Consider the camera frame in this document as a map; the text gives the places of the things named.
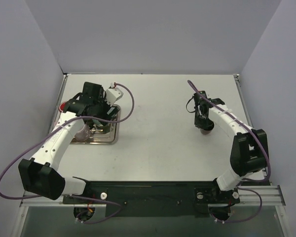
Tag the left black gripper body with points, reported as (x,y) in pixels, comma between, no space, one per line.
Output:
(104,113)

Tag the dark brown mug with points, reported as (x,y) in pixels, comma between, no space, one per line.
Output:
(205,132)

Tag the red mug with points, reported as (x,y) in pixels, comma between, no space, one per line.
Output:
(62,106)

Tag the mauve pink mug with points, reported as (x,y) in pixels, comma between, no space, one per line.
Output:
(83,134)

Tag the green mug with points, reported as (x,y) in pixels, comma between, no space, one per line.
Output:
(97,124)

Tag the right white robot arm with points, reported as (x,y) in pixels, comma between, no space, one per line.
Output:
(248,154)

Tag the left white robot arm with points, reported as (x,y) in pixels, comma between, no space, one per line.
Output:
(39,174)

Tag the steel tray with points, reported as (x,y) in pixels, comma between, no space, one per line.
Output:
(103,136)

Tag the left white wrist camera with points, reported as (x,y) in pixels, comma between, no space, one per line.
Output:
(113,95)

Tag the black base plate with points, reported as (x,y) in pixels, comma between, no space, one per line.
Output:
(156,198)

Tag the aluminium front rail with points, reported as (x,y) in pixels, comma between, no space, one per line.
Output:
(270,195)

